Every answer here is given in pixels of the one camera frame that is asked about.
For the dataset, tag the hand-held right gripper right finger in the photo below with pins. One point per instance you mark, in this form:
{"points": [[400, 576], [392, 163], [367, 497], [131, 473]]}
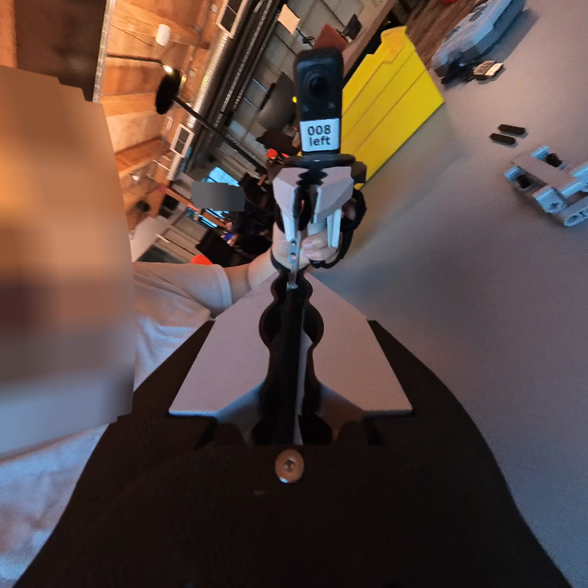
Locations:
{"points": [[363, 367]]}

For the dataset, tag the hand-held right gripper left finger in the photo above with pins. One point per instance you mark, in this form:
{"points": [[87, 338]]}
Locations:
{"points": [[225, 367]]}

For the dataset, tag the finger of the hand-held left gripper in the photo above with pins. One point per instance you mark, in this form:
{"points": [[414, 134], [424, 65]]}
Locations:
{"points": [[337, 188], [287, 193]]}

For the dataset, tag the small grey building beam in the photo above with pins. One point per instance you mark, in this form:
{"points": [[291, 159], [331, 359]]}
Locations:
{"points": [[294, 252]]}

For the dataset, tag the yellow plastic bin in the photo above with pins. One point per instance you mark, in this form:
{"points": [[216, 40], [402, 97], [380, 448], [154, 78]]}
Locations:
{"points": [[390, 105]]}

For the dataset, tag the person's left forearm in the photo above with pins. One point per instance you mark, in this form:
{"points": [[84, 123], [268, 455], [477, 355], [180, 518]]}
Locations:
{"points": [[250, 280]]}

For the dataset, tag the person's left hand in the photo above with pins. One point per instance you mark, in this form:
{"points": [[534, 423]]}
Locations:
{"points": [[317, 250]]}

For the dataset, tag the black monitor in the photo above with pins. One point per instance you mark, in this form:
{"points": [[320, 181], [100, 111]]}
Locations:
{"points": [[278, 101]]}

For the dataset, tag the brown board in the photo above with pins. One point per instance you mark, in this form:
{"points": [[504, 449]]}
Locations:
{"points": [[330, 36]]}

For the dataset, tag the white air vent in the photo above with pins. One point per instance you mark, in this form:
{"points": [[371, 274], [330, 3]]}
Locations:
{"points": [[182, 140]]}

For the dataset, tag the black floor lamp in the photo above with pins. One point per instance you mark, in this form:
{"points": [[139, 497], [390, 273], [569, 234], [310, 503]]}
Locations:
{"points": [[167, 92]]}

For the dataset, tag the white round ceiling device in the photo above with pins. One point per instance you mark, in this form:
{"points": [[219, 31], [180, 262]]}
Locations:
{"points": [[163, 36]]}

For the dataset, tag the light grey battery box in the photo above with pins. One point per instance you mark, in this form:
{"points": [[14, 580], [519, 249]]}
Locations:
{"points": [[477, 36]]}

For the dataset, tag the grey building block assembly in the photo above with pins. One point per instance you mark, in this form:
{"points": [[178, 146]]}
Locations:
{"points": [[542, 172]]}

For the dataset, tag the silver air duct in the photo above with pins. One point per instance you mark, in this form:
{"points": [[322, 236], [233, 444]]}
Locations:
{"points": [[220, 69]]}

